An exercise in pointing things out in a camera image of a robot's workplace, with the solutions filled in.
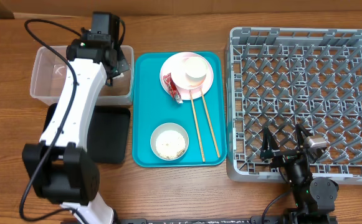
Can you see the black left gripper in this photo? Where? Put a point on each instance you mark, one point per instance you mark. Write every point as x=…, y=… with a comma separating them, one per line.
x=123, y=65

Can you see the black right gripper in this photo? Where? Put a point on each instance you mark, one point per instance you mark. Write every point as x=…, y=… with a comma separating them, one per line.
x=283, y=157

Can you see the red snack wrapper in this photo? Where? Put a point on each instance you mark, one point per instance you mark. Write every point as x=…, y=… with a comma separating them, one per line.
x=172, y=89

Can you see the grey rice bowl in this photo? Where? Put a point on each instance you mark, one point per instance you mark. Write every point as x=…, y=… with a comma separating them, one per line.
x=165, y=127

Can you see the cooked white rice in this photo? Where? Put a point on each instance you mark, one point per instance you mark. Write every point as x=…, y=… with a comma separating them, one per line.
x=170, y=144

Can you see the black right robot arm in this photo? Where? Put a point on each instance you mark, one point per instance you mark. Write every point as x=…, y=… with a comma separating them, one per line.
x=314, y=196

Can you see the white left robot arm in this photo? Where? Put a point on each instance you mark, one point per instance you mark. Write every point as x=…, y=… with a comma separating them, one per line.
x=59, y=167

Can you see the clear plastic waste bin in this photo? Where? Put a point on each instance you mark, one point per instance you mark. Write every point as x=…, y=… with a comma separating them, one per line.
x=48, y=78

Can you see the grey dishwasher rack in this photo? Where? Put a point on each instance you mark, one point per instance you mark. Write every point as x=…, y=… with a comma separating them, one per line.
x=277, y=78

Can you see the black food waste tray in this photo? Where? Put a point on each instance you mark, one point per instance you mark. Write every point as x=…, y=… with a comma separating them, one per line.
x=105, y=138

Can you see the large pink plate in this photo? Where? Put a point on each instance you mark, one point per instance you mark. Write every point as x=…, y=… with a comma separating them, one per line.
x=171, y=63

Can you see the teal serving tray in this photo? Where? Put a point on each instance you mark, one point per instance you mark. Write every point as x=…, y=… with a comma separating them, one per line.
x=153, y=106

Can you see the small pink bowl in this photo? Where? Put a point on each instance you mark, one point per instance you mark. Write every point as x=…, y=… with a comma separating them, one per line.
x=179, y=75

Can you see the white paper cup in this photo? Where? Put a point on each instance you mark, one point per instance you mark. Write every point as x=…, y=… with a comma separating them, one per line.
x=196, y=70

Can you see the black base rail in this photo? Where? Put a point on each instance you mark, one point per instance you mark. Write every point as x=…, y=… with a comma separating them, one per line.
x=251, y=220

